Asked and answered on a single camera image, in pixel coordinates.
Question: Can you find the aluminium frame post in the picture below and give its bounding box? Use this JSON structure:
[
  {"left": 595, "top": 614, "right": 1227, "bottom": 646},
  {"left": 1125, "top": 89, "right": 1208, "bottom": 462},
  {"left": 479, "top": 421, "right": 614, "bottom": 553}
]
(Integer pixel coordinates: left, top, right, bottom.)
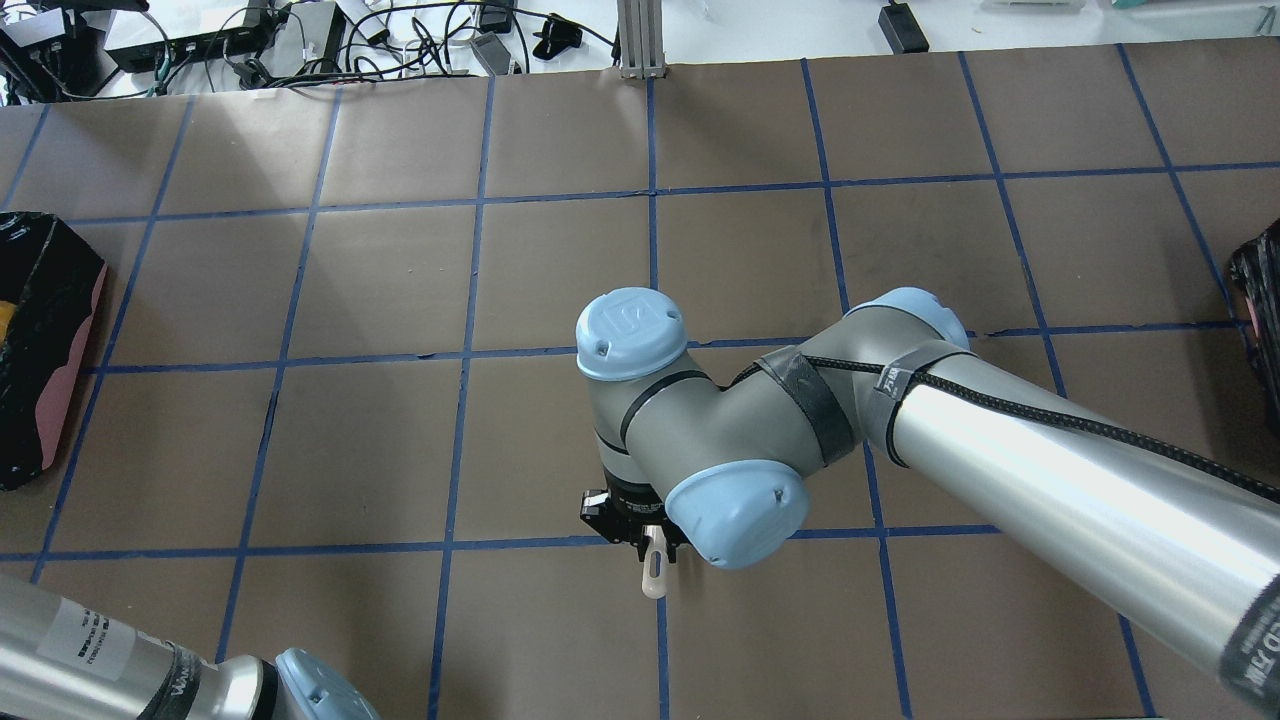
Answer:
[{"left": 614, "top": 0, "right": 668, "bottom": 79}]

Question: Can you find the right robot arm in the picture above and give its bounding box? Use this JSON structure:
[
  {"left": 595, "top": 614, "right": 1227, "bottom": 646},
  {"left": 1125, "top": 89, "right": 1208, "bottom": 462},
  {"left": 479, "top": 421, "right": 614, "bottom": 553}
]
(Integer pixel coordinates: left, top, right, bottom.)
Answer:
[{"left": 575, "top": 287, "right": 1279, "bottom": 717}]

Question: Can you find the black power strip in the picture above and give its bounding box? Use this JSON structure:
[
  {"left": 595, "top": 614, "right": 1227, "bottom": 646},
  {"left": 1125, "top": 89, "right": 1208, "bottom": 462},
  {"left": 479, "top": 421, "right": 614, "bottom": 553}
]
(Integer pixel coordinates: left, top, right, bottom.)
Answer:
[{"left": 105, "top": 5, "right": 346, "bottom": 73}]

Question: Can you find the black power adapter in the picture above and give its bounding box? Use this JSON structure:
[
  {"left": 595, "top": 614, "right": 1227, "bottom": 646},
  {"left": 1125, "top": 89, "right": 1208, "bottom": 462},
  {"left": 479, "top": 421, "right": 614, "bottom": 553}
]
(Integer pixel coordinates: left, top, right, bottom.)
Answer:
[{"left": 877, "top": 1, "right": 931, "bottom": 55}]

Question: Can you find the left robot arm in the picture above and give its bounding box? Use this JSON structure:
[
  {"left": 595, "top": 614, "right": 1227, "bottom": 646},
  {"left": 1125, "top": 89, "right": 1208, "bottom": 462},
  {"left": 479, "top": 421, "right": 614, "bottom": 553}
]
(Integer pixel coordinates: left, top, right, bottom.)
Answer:
[{"left": 1, "top": 577, "right": 378, "bottom": 719}]

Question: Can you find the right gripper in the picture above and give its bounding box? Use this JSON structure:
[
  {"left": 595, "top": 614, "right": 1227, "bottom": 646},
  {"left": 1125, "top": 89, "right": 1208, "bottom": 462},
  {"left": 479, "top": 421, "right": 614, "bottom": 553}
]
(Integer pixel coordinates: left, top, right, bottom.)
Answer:
[{"left": 579, "top": 489, "right": 689, "bottom": 564}]

